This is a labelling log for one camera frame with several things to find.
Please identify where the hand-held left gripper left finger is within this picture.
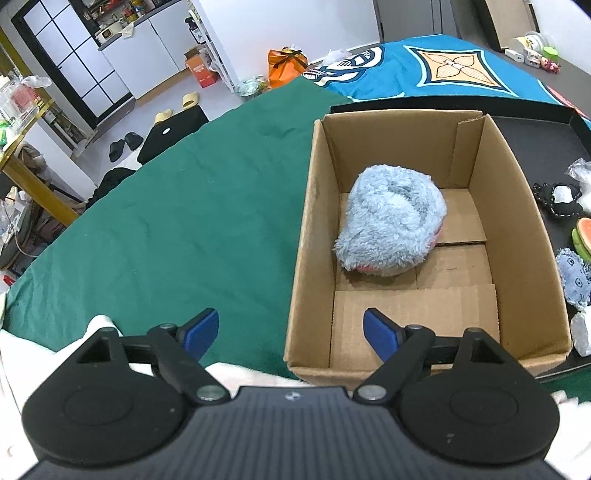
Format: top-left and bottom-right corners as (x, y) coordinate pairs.
(74, 308), (232, 406)

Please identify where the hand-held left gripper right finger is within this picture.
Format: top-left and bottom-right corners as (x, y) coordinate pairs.
(353, 308), (518, 406)

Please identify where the cardboard box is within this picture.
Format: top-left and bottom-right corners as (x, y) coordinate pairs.
(283, 108), (575, 386)

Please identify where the clear plastic filling bag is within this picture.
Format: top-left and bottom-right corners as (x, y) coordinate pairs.
(570, 307), (591, 356)
(567, 158), (591, 183)

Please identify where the black tray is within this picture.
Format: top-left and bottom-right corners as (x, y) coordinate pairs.
(329, 102), (591, 380)

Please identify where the white fleece cloth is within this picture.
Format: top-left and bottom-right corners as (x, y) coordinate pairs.
(0, 314), (591, 480)

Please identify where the blue fluffy plush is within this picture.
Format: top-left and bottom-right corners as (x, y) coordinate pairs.
(333, 165), (448, 278)

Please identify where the green blanket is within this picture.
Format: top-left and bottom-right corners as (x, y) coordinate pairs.
(2, 76), (352, 381)

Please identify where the dark clothes pile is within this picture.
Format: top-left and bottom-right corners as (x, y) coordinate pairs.
(85, 167), (139, 210)

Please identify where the blue denim toy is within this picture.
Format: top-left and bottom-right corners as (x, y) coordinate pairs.
(555, 248), (591, 309)

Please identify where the watermelon plush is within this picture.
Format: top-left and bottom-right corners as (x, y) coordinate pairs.
(571, 218), (591, 264)

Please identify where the yellow table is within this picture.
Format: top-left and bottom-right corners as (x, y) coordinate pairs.
(0, 99), (79, 227)

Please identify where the clear bag with green contents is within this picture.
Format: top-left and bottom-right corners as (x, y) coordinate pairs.
(235, 76), (271, 97)

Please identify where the orange carton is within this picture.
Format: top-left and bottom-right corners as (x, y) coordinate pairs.
(185, 46), (219, 88)

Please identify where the blue printed blanket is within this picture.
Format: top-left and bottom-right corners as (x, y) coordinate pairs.
(302, 32), (591, 123)

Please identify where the orange bag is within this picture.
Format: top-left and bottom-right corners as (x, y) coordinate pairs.
(268, 46), (308, 89)

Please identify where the white cabinet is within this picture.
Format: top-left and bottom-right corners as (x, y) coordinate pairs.
(97, 0), (208, 100)

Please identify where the white plastic bag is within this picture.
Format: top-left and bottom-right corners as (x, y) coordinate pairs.
(321, 47), (354, 66)

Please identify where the white rack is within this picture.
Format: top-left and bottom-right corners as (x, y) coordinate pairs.
(187, 0), (238, 93)

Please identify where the clear plastic container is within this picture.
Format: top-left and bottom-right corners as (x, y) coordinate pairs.
(0, 74), (52, 139)

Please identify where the black framed glass door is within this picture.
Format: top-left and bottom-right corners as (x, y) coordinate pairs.
(11, 0), (137, 130)

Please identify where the grey bench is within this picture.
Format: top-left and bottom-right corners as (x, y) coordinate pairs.
(480, 41), (591, 112)

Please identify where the grey wardrobe panel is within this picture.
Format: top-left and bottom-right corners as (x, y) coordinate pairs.
(374, 0), (462, 45)

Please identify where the white tub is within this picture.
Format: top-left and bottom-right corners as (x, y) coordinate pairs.
(510, 32), (548, 54)

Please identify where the row of bottles and jars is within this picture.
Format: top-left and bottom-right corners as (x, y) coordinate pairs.
(83, 0), (148, 24)

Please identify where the leaning framed board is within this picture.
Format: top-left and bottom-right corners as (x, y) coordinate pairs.
(471, 0), (539, 51)

